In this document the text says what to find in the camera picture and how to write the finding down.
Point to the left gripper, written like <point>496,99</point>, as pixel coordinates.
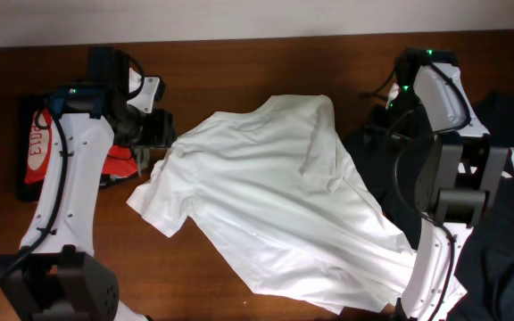
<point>159,135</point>

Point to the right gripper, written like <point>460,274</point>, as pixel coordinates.
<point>376,119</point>

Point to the white t-shirt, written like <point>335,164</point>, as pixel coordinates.
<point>281,200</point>

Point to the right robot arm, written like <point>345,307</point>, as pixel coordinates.
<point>457,183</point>

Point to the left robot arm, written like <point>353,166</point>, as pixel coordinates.
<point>54,275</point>

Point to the grey folded garment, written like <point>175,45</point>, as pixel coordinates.
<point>142,158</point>

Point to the red printed folded t-shirt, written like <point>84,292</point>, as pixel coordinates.
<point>119,163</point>

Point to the black folded garment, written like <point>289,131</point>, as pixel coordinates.
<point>28,106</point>

